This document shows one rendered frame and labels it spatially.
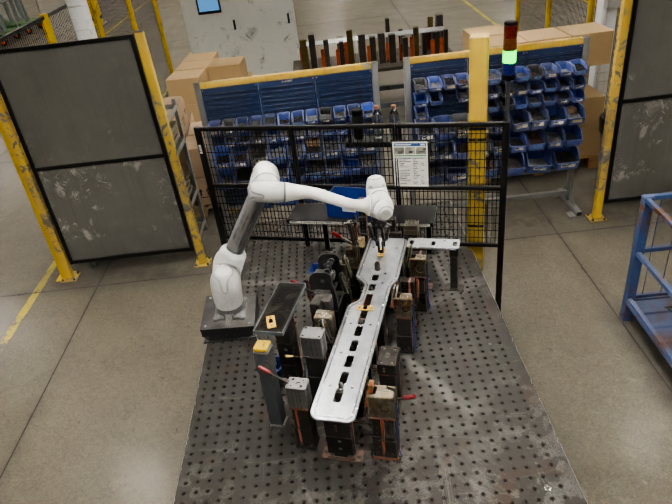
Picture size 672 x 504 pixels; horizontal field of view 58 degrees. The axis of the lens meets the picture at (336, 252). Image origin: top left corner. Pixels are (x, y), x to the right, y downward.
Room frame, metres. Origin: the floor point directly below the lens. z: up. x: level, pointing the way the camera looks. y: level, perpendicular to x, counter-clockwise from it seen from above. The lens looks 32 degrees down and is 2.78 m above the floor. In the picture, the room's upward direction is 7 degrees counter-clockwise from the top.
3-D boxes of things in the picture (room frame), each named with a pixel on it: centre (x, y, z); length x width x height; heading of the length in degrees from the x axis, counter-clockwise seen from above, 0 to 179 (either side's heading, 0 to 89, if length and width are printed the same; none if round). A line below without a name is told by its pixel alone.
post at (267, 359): (1.96, 0.36, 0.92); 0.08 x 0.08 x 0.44; 73
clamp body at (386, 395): (1.71, -0.11, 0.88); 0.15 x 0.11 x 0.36; 73
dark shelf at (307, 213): (3.25, -0.18, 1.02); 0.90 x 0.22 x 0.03; 73
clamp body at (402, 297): (2.33, -0.29, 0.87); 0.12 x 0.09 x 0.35; 73
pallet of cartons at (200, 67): (7.44, 1.23, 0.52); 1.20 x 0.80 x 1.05; 176
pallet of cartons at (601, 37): (5.87, -2.14, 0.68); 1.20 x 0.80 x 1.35; 91
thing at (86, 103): (4.60, 1.79, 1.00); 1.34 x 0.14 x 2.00; 89
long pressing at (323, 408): (2.31, -0.11, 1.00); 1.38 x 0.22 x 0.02; 163
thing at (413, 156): (3.27, -0.50, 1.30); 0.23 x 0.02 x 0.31; 73
